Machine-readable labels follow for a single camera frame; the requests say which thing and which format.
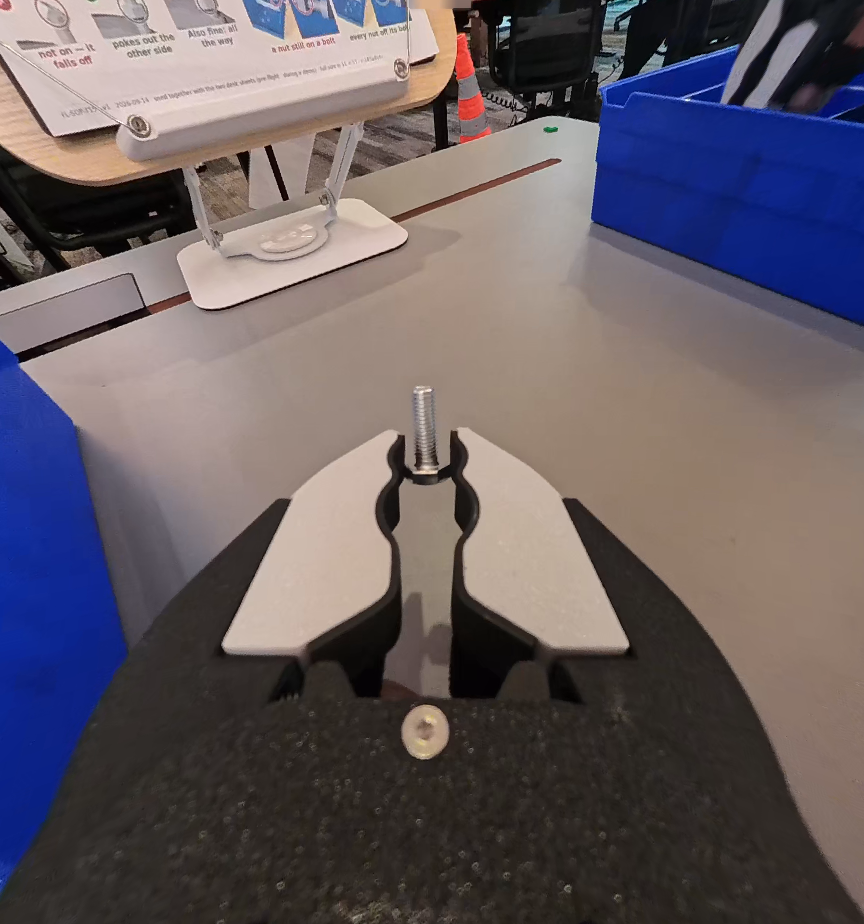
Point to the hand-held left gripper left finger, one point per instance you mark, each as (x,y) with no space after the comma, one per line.
(316,556)

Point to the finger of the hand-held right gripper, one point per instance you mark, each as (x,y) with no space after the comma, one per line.
(760,50)
(807,61)

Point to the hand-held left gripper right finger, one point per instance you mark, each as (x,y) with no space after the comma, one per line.
(533,556)

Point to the blue plastic bin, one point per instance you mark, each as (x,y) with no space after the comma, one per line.
(27,577)
(728,202)

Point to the silver bolt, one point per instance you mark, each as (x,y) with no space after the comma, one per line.
(424,426)

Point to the black office chair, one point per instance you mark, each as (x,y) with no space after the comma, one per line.
(540,50)
(78,202)

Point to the orange traffic cone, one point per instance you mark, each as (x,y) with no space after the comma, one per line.
(470,94)

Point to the document stand with wooden board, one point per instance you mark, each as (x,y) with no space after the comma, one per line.
(294,252)

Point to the printed instruction sheet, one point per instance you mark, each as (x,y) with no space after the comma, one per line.
(186,65)

